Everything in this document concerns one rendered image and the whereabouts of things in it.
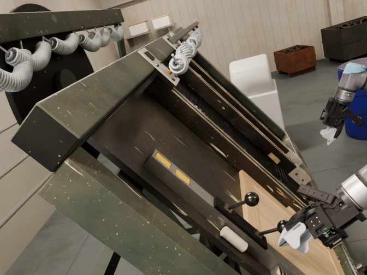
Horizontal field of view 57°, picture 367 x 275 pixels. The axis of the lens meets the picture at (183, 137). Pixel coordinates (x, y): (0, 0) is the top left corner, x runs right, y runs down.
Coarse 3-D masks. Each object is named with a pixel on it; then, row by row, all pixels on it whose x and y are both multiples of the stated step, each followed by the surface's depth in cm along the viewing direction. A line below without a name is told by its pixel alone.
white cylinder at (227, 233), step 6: (228, 228) 91; (222, 234) 91; (228, 234) 90; (234, 234) 91; (228, 240) 91; (234, 240) 91; (240, 240) 91; (234, 246) 92; (240, 246) 91; (246, 246) 92
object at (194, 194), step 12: (156, 168) 89; (168, 168) 89; (168, 180) 90; (180, 180) 90; (192, 180) 94; (180, 192) 91; (192, 192) 91; (204, 192) 94; (192, 204) 92; (204, 204) 92; (204, 216) 93; (216, 216) 92; (252, 240) 94; (252, 252) 96; (264, 252) 95; (276, 252) 99; (264, 264) 97; (276, 264) 96; (288, 264) 99
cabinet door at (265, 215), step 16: (240, 176) 136; (256, 192) 133; (256, 208) 119; (272, 208) 132; (256, 224) 109; (272, 224) 120; (272, 240) 110; (288, 256) 110; (304, 256) 119; (320, 256) 131; (336, 256) 145; (304, 272) 109; (320, 272) 119; (336, 272) 131
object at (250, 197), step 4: (248, 192) 87; (252, 192) 86; (248, 196) 85; (252, 196) 85; (256, 196) 85; (244, 200) 88; (248, 200) 85; (252, 200) 84; (256, 200) 85; (224, 204) 94; (236, 204) 90; (240, 204) 89; (248, 204) 85; (252, 204) 85; (256, 204) 85; (224, 208) 93; (228, 208) 93; (232, 208) 92; (228, 212) 93
